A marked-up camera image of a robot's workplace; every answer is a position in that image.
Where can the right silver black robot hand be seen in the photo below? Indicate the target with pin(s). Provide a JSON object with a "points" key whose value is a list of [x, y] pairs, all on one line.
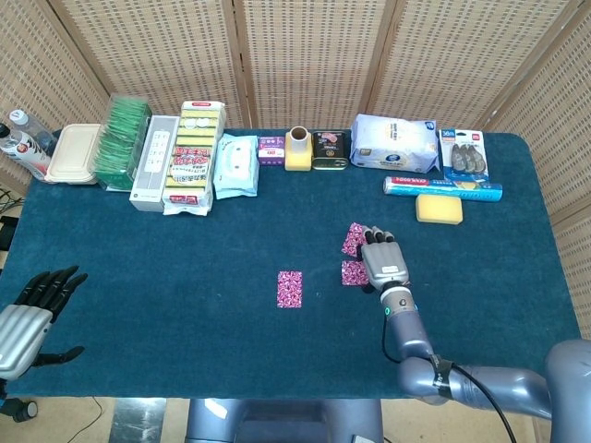
{"points": [[383, 263]]}

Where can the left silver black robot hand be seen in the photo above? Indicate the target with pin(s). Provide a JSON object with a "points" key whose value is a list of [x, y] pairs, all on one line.
{"points": [[20, 327]]}

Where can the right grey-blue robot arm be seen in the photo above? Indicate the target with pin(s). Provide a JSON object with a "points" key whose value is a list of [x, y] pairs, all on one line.
{"points": [[411, 332]]}

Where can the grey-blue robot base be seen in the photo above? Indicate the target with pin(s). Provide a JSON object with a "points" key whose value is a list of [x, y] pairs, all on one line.
{"points": [[286, 420]]}

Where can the yellow green scouring sponge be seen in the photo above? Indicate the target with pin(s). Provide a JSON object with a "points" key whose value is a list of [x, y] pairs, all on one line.
{"points": [[438, 210]]}

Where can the black caster wheel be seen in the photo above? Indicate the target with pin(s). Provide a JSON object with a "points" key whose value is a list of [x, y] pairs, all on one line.
{"points": [[27, 409]]}

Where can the blue cling film roll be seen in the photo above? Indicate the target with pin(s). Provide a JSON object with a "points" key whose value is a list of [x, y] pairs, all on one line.
{"points": [[443, 189]]}

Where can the black equipment beside table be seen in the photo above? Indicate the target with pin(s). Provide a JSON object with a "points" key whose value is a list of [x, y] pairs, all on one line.
{"points": [[7, 231]]}

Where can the white blue tissue pack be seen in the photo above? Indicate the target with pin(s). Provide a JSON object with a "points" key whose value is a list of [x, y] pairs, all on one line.
{"points": [[392, 143]]}

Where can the black gold luncheon meat can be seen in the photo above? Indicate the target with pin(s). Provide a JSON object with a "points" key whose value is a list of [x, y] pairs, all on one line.
{"points": [[329, 150]]}

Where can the yellow sponge under paper roll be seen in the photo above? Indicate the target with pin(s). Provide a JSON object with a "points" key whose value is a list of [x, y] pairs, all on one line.
{"points": [[297, 162]]}

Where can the correction tape blister pack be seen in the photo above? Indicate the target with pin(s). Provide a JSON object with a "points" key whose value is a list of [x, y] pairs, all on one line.
{"points": [[464, 154]]}

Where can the white paper roll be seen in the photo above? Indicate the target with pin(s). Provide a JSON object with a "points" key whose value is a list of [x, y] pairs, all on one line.
{"points": [[299, 144]]}

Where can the shiny metal floor plate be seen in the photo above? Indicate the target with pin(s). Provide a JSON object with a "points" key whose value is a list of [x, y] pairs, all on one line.
{"points": [[138, 420]]}

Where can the small purple box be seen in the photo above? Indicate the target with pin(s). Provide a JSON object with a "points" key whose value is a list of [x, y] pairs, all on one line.
{"points": [[271, 152]]}

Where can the teal table cloth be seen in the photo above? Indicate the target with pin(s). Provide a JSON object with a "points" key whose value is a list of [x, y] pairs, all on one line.
{"points": [[184, 277]]}

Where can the white bottle red label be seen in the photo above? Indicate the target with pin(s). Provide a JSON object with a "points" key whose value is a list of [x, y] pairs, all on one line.
{"points": [[23, 154]]}

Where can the light blue wet wipes pack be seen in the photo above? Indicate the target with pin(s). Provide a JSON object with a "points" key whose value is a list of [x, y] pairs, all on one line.
{"points": [[235, 168]]}

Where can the beige lidded food container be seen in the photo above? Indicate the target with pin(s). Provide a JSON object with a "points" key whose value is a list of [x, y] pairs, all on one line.
{"points": [[71, 154]]}

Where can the clear water bottle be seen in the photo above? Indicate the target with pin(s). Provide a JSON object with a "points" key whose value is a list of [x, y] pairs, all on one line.
{"points": [[32, 129]]}

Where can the long white power strip box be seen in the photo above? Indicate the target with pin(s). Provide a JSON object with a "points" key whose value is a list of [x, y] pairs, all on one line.
{"points": [[152, 175]]}

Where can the clear box green tea bags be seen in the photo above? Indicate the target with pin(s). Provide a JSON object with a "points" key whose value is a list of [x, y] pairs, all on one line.
{"points": [[120, 147]]}

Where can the woven bamboo folding screen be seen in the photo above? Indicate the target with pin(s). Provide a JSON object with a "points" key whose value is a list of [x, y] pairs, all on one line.
{"points": [[314, 60]]}

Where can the yellow sponge multipack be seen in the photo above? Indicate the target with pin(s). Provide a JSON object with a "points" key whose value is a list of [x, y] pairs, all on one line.
{"points": [[191, 161]]}

